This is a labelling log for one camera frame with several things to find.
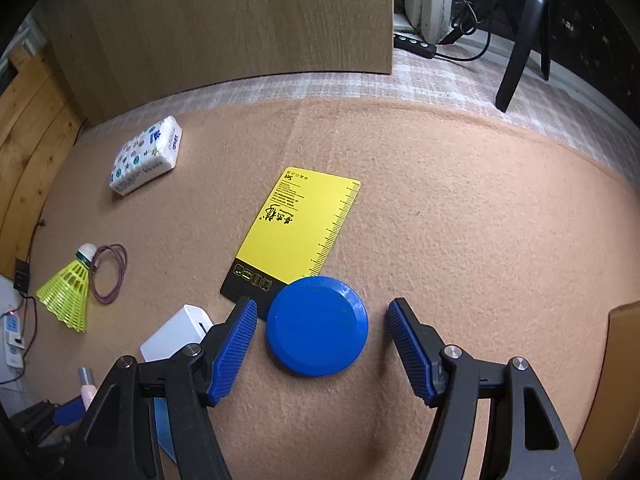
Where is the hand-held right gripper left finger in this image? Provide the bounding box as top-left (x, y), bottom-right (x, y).
top-left (75, 296), bottom-right (260, 480)

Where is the flat rectangular card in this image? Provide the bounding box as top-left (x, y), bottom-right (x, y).
top-left (220, 166), bottom-right (362, 321)

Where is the white plaid cloth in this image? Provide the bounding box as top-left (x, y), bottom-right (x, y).
top-left (75, 45), bottom-right (640, 186)

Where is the pine plank panel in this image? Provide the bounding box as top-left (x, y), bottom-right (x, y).
top-left (0, 42), bottom-right (83, 273)

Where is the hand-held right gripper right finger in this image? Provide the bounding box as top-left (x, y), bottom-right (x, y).
top-left (386, 297), bottom-right (583, 480)

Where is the white power strip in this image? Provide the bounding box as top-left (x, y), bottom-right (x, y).
top-left (0, 310), bottom-right (27, 372)

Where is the blue round lid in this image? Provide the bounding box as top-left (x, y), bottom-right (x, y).
top-left (265, 276), bottom-right (369, 376)

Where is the small pink bottle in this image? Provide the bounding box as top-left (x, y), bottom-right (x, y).
top-left (77, 366), bottom-right (98, 411)

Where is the black cable with loose plug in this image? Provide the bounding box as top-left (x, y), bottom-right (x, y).
top-left (30, 217), bottom-right (48, 261)

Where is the black power strip with cable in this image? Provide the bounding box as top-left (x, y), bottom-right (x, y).
top-left (393, 0), bottom-right (501, 61)

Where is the white window frame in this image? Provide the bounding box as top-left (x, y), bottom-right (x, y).
top-left (404, 0), bottom-right (457, 43)

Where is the black tripod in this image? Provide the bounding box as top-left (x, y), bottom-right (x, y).
top-left (440, 0), bottom-right (556, 112)

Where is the thin elastic hair loop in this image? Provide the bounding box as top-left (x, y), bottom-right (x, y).
top-left (90, 243), bottom-right (128, 306)

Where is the cardboard box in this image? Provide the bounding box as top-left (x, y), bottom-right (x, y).
top-left (575, 300), bottom-right (640, 480)

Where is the white wall charger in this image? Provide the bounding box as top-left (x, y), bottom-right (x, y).
top-left (140, 304), bottom-right (216, 363)

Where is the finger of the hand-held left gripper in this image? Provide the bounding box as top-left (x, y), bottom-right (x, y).
top-left (50, 394), bottom-right (88, 427)

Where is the yellow plastic shuttlecock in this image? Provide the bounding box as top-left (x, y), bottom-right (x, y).
top-left (35, 243), bottom-right (98, 333)

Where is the large light wooden board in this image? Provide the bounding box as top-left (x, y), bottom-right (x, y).
top-left (42, 0), bottom-right (394, 126)

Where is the patterned tissue pack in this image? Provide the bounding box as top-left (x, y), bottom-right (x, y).
top-left (108, 115), bottom-right (183, 196)

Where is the blue plastic stand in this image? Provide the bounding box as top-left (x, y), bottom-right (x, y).
top-left (152, 397), bottom-right (177, 463)

